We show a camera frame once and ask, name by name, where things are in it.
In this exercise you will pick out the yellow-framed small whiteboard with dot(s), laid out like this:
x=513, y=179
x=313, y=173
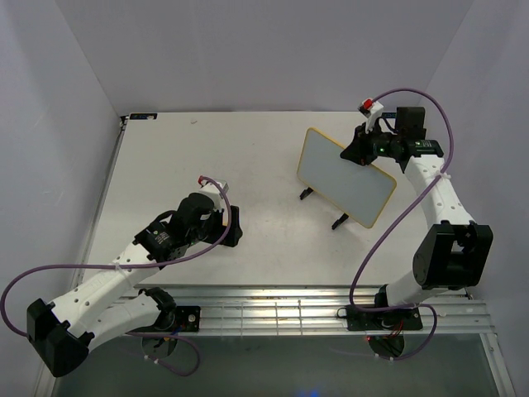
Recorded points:
x=361, y=192

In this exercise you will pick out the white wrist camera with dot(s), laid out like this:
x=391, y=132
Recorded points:
x=213, y=188
x=372, y=110

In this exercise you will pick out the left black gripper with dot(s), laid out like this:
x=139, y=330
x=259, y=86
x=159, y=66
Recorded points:
x=235, y=231

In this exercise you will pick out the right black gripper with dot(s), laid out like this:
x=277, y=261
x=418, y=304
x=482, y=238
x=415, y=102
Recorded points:
x=358, y=150

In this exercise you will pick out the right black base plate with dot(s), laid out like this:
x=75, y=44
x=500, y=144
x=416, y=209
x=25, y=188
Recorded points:
x=401, y=319

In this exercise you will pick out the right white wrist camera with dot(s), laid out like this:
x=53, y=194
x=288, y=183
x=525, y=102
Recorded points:
x=372, y=110

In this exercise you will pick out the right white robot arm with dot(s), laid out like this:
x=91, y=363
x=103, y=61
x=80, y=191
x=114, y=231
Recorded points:
x=454, y=252

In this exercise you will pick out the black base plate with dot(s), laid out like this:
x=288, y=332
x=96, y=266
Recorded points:
x=179, y=319
x=401, y=319

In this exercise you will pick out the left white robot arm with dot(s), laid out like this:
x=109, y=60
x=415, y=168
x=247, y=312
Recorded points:
x=64, y=331

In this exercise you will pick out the blue corner label left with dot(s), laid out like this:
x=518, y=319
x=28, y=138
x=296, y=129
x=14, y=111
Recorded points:
x=143, y=116

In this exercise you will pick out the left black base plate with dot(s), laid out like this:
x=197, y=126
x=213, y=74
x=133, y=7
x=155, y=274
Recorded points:
x=179, y=319

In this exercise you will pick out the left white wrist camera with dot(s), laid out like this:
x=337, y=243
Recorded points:
x=213, y=188

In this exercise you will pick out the aluminium rail frame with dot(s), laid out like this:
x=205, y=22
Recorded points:
x=315, y=310

